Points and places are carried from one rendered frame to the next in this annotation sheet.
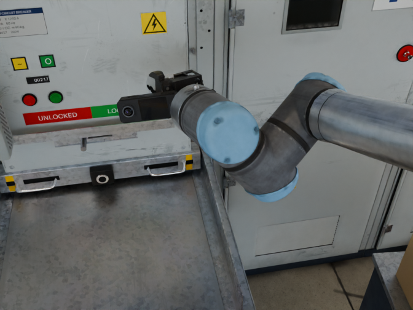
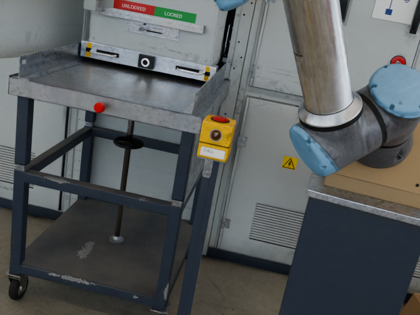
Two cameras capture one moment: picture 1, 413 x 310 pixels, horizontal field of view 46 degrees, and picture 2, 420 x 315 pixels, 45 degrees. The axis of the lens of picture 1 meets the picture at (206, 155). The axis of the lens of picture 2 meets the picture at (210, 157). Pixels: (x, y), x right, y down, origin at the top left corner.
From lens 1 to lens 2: 1.13 m
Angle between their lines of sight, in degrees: 25
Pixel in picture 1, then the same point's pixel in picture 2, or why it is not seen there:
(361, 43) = (361, 43)
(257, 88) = (277, 59)
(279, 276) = (267, 274)
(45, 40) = not seen: outside the picture
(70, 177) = (125, 58)
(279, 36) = not seen: hidden behind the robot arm
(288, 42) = not seen: hidden behind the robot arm
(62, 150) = (128, 35)
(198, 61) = (239, 24)
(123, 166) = (162, 60)
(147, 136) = (184, 42)
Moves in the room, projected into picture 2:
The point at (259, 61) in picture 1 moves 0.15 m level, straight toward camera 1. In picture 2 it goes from (281, 35) to (269, 35)
